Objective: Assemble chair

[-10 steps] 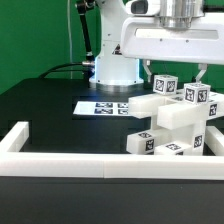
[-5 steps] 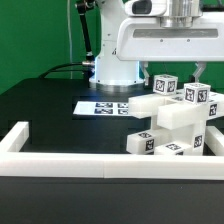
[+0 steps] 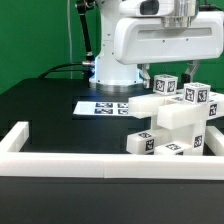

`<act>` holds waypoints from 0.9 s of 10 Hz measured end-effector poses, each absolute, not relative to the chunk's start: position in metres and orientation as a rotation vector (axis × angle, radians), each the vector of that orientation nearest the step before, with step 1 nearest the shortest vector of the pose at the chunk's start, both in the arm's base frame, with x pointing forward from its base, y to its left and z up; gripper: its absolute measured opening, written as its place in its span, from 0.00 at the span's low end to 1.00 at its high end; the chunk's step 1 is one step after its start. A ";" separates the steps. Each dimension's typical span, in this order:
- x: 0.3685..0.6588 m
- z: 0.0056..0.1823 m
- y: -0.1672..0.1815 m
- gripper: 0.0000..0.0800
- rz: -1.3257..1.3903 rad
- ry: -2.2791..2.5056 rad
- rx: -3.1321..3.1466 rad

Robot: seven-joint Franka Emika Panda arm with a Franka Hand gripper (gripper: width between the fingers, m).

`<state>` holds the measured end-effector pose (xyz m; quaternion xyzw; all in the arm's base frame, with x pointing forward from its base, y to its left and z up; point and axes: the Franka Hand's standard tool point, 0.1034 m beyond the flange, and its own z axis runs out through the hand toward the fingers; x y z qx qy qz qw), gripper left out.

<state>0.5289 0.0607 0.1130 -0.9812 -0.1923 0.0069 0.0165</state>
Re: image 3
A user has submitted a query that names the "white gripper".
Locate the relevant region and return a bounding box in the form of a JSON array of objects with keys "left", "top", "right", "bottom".
[{"left": 114, "top": 0, "right": 224, "bottom": 89}]

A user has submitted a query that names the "white tagged cube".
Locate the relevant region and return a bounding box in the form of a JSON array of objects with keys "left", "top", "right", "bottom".
[
  {"left": 153, "top": 74, "right": 178, "bottom": 95},
  {"left": 183, "top": 82, "right": 211, "bottom": 104}
]

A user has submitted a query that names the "white chair back frame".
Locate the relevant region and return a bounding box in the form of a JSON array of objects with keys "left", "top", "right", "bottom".
[{"left": 128, "top": 92, "right": 224, "bottom": 130}]

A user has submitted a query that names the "small white chair part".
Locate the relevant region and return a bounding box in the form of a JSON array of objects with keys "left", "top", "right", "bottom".
[{"left": 126, "top": 129, "right": 170, "bottom": 155}]

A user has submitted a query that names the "white chair seat block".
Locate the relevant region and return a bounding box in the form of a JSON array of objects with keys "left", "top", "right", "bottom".
[{"left": 157, "top": 103, "right": 209, "bottom": 156}]

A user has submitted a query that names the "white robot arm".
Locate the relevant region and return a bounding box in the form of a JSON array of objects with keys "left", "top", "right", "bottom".
[{"left": 76, "top": 0, "right": 224, "bottom": 91}]

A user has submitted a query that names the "white marker base sheet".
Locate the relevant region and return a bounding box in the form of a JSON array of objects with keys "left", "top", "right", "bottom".
[{"left": 73, "top": 101, "right": 128, "bottom": 116}]

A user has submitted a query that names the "black cable hose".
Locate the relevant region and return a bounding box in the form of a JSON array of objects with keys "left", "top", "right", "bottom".
[{"left": 38, "top": 0, "right": 98, "bottom": 80}]

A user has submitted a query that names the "thin white cable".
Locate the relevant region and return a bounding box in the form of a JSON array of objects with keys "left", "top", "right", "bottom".
[{"left": 66, "top": 0, "right": 74, "bottom": 80}]

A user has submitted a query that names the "white U-shaped fence frame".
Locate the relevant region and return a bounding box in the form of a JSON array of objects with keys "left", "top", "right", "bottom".
[{"left": 0, "top": 122, "right": 224, "bottom": 180}]

